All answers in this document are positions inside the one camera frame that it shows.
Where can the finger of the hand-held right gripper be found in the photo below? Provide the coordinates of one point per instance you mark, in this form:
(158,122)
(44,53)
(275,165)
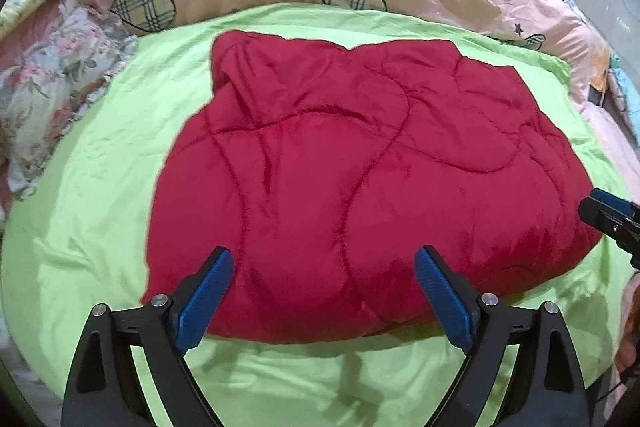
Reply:
(602,212)

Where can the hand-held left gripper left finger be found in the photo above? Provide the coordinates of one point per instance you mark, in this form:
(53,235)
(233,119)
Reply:
(205,297)

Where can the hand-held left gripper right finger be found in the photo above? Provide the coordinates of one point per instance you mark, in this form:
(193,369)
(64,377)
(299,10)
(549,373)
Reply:
(442,297)

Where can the red padded jacket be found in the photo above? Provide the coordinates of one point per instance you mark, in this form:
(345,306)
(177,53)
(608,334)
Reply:
(325,157)

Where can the person's right forearm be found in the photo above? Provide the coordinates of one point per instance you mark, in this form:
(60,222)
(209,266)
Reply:
(631,332)

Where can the green bed sheet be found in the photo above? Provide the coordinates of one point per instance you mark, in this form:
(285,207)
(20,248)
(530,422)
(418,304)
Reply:
(90,207)

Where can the floral ruffled pillow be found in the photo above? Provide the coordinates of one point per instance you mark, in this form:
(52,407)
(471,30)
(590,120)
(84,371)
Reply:
(55,72)

